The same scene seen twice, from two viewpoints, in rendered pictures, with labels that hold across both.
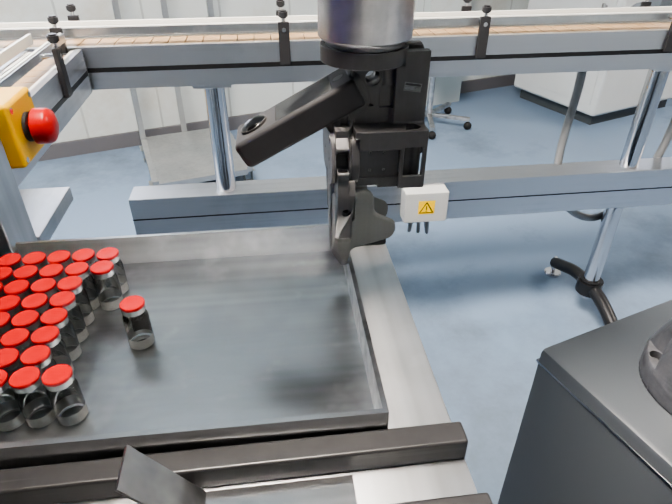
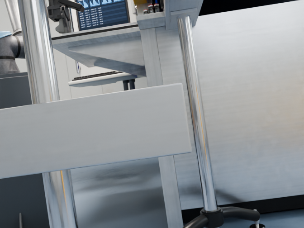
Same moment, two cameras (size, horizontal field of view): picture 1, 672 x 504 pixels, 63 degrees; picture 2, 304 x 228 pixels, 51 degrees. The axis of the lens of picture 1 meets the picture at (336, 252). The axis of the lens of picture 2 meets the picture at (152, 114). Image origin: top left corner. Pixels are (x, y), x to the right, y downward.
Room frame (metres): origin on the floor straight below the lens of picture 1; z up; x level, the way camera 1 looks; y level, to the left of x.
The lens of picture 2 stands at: (1.85, 0.58, 0.50)
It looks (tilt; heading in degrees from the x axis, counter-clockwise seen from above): 0 degrees down; 190
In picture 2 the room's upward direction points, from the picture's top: 8 degrees counter-clockwise
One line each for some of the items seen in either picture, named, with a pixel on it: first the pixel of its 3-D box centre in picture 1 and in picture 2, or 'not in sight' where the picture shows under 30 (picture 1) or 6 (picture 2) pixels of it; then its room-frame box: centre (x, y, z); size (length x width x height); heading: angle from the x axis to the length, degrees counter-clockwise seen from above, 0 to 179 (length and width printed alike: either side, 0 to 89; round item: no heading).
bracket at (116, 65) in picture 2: not in sight; (122, 70); (-0.05, 0.10, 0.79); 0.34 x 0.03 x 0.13; 97
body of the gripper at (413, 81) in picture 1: (370, 115); (58, 7); (0.46, -0.03, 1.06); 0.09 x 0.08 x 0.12; 97
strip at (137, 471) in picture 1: (245, 482); not in sight; (0.20, 0.06, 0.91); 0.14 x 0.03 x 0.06; 97
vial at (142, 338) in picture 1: (137, 324); not in sight; (0.36, 0.17, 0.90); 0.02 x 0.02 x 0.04
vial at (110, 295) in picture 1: (107, 285); not in sight; (0.41, 0.22, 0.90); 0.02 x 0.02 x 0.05
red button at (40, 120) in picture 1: (38, 126); not in sight; (0.59, 0.34, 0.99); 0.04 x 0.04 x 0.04; 7
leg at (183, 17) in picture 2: not in sight; (198, 120); (0.71, 0.54, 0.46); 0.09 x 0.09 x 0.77; 7
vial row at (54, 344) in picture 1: (65, 326); not in sight; (0.35, 0.23, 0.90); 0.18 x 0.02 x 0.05; 7
